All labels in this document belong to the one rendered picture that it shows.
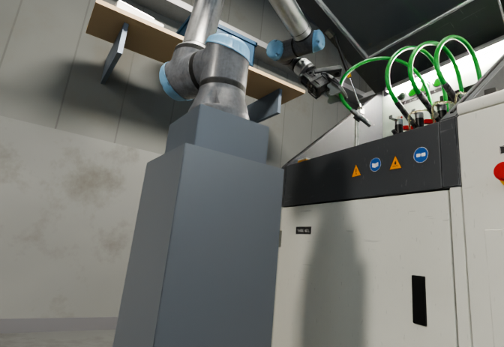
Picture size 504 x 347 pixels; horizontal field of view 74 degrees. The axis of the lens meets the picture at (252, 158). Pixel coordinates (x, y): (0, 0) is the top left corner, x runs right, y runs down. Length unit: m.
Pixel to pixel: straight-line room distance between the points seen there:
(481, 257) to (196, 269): 0.54
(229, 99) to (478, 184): 0.55
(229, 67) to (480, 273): 0.67
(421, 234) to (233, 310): 0.45
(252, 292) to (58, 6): 2.73
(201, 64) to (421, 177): 0.59
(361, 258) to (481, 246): 0.31
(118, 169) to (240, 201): 2.11
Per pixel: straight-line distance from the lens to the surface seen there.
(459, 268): 0.82
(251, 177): 0.70
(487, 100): 0.86
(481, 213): 0.81
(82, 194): 2.67
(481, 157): 0.83
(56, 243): 2.65
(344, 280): 1.02
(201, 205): 0.64
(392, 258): 0.92
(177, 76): 0.93
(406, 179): 0.91
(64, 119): 2.76
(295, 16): 1.26
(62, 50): 2.94
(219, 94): 0.78
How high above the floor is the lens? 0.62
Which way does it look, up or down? 15 degrees up
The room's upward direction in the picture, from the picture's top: 6 degrees clockwise
